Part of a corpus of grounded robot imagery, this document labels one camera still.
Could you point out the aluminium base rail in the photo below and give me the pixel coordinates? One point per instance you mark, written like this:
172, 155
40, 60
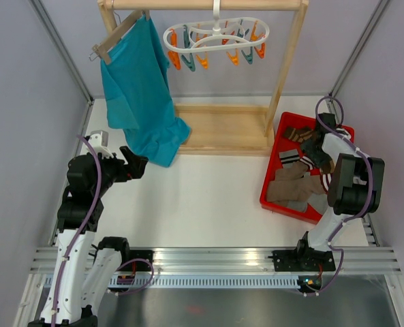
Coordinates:
257, 261

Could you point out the orange clothespin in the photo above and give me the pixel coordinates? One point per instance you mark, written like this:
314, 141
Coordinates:
203, 61
261, 50
174, 59
234, 58

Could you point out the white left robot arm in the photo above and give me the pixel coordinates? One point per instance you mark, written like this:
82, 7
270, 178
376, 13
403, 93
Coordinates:
81, 277

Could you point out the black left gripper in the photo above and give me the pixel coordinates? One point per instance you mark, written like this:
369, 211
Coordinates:
125, 172

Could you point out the teal clothespin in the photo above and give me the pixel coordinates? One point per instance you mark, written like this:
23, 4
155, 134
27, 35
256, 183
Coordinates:
189, 61
248, 56

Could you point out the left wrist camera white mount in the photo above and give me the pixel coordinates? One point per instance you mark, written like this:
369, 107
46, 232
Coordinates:
98, 144

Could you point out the beige sock maroon striped cuff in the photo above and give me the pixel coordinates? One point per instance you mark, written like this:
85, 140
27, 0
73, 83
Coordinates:
292, 184

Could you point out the grey sock black stripes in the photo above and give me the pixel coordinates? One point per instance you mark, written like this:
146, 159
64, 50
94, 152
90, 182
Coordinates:
288, 158

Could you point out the teal t-shirt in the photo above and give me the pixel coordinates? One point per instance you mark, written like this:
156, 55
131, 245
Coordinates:
138, 98

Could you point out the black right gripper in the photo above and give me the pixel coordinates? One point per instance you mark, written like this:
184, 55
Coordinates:
319, 161

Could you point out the white clip hanger frame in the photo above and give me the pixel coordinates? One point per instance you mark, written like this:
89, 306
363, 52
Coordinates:
217, 34

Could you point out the wooden clothes hanger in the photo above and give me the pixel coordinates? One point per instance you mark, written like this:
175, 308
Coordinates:
102, 50

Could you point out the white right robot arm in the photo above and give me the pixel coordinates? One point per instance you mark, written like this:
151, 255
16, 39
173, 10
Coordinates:
353, 190

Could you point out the teal clothespin front right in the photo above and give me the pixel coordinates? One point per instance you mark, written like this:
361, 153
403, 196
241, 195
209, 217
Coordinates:
248, 56

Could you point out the brown striped sock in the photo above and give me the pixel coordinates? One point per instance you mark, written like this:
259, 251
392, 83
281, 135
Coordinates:
299, 135

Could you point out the wooden clothes rack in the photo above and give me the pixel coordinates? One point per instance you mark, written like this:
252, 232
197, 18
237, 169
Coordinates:
230, 109

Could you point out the teal clothespin front left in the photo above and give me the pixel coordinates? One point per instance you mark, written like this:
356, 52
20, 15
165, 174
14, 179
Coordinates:
189, 61

